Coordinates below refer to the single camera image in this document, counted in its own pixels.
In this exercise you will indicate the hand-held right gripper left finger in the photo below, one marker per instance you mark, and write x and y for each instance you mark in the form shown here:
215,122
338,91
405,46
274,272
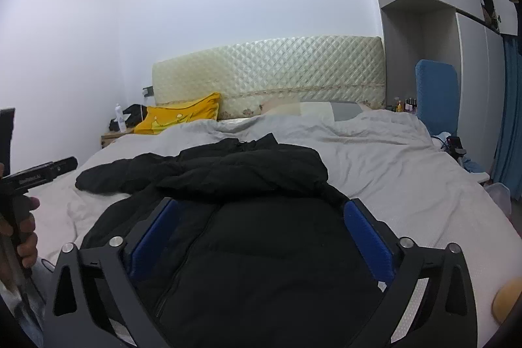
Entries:
153,238

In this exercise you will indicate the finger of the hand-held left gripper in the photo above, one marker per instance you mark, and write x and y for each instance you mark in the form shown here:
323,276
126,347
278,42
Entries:
67,163

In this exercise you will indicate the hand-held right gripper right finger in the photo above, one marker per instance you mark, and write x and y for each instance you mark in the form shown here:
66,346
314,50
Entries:
367,238

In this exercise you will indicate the black puffer jacket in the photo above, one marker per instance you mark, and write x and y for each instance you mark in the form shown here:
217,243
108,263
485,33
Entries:
253,250

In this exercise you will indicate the person's left hand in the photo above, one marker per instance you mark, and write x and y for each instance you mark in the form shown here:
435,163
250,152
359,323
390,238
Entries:
27,248

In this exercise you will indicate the wooden nightstand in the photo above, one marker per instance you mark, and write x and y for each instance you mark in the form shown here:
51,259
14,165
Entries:
112,138

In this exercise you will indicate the white plastic bottle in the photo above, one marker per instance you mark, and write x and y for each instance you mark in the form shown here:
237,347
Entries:
120,121

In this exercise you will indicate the bed with grey duvet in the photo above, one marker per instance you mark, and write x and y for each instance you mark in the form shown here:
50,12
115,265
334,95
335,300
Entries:
387,168

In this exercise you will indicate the black bag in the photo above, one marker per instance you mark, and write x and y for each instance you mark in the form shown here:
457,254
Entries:
134,113

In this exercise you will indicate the yellow pillow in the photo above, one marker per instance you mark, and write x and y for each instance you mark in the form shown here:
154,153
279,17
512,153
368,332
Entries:
183,115

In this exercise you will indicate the black device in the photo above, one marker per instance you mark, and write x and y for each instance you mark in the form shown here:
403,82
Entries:
454,144

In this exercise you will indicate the white side table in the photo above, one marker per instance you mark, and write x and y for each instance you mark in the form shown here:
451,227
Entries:
481,177

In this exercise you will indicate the light blue cloth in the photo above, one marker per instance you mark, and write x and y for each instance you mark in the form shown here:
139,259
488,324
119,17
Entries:
475,166

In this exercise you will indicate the grey and pink patchwork pillow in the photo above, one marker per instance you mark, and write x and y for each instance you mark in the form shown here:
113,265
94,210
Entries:
322,109

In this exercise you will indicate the row of small bottles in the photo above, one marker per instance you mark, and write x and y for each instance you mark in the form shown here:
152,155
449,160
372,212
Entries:
408,105

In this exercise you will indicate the clear plastic bag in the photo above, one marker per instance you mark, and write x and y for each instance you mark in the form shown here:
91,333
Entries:
499,195

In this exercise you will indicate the yellow plush object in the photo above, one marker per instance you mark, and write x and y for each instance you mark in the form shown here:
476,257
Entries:
505,303

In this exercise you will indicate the blue chair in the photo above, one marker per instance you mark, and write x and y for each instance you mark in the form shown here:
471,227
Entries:
436,95

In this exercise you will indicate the cream quilted headboard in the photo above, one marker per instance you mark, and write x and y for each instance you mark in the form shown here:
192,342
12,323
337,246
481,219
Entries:
265,70

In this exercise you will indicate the grey built-in wardrobe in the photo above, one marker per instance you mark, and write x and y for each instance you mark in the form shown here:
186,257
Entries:
473,66

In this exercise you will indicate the wall socket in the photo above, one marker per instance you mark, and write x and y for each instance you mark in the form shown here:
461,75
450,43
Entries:
147,90

